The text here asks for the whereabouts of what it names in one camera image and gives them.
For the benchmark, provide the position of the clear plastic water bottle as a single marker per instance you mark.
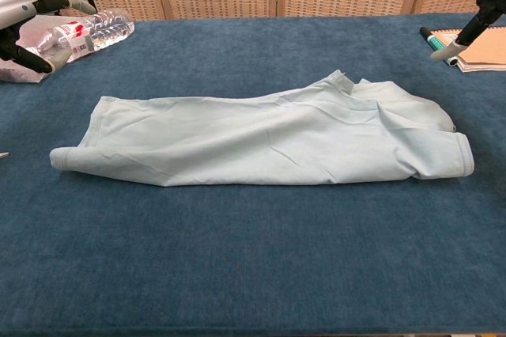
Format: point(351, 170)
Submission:
point(103, 32)

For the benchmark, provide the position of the translucent pouch with red contents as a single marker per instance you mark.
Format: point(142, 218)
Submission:
point(16, 75)

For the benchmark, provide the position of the light blue t-shirt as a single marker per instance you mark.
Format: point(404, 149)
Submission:
point(253, 143)

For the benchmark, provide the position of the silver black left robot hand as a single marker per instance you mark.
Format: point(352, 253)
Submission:
point(12, 6)

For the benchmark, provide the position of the blue velvet table cover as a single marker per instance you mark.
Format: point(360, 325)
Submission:
point(237, 273)

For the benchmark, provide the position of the brown spiral notebook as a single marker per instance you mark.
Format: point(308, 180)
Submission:
point(486, 50)

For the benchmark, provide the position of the green and black marker pen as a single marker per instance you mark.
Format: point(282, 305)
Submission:
point(435, 40)

